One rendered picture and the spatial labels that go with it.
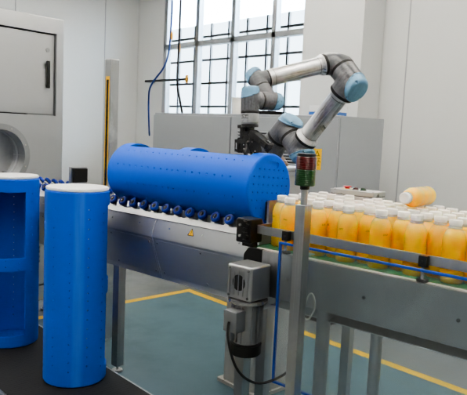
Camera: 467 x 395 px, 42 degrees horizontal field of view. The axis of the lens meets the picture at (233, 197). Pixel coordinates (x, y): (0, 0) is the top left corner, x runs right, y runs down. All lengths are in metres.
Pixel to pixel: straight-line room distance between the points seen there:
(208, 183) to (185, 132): 2.84
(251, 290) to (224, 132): 2.93
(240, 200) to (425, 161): 3.03
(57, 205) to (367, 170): 2.40
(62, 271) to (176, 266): 0.49
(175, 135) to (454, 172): 2.36
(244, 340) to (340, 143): 2.22
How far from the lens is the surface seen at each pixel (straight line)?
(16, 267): 3.27
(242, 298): 2.09
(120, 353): 3.38
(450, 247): 1.88
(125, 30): 8.21
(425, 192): 2.16
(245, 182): 2.31
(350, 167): 4.21
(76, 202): 2.66
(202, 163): 2.50
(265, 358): 2.63
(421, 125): 5.21
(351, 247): 1.99
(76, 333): 2.79
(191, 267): 2.61
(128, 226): 2.85
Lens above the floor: 1.32
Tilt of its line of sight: 6 degrees down
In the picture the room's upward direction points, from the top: 3 degrees clockwise
